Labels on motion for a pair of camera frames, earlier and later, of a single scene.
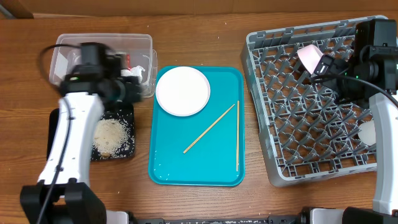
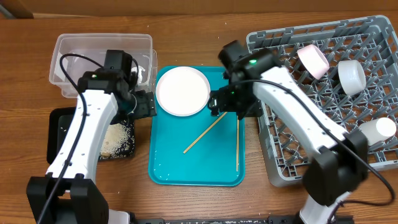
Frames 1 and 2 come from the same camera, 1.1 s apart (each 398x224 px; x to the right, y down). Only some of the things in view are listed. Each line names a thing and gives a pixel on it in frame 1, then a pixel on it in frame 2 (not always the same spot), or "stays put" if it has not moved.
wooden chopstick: [198, 139] stays put
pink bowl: [311, 56] stays put
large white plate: [183, 91] stays put
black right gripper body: [333, 66] to [239, 98]
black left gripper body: [134, 91] to [145, 106]
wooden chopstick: [237, 135] stays put
